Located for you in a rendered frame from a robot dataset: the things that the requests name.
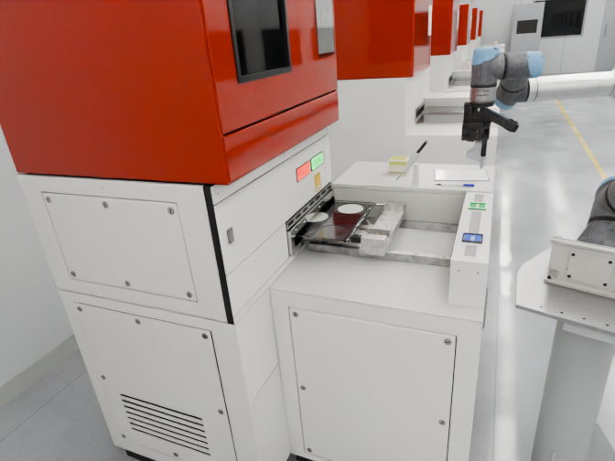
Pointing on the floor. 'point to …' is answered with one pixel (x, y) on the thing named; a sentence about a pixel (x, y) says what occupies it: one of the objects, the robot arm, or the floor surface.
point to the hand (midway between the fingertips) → (483, 165)
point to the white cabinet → (375, 380)
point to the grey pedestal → (574, 401)
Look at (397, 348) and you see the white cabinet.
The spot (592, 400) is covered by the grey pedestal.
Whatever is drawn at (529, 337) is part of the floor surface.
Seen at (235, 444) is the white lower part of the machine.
